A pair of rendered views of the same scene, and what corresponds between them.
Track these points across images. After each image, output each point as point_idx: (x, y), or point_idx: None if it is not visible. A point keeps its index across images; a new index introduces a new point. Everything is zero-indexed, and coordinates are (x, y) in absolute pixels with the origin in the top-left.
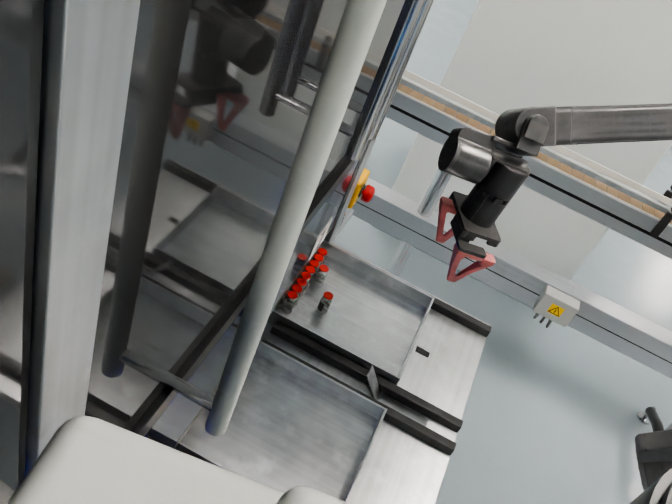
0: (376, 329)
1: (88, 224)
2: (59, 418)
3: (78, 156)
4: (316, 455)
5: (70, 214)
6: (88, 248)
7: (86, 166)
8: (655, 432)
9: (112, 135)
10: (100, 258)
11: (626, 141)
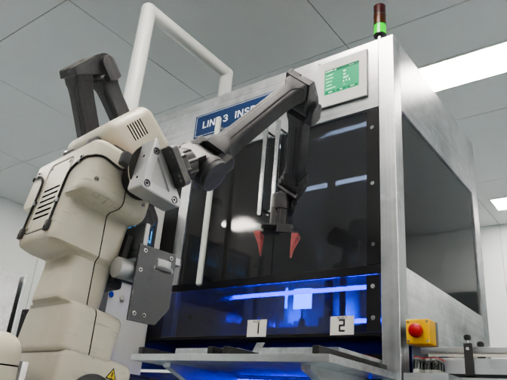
0: None
1: (185, 197)
2: (178, 237)
3: (184, 187)
4: None
5: (182, 194)
6: (185, 202)
7: (185, 188)
8: (155, 211)
9: (188, 186)
10: (186, 205)
11: (288, 154)
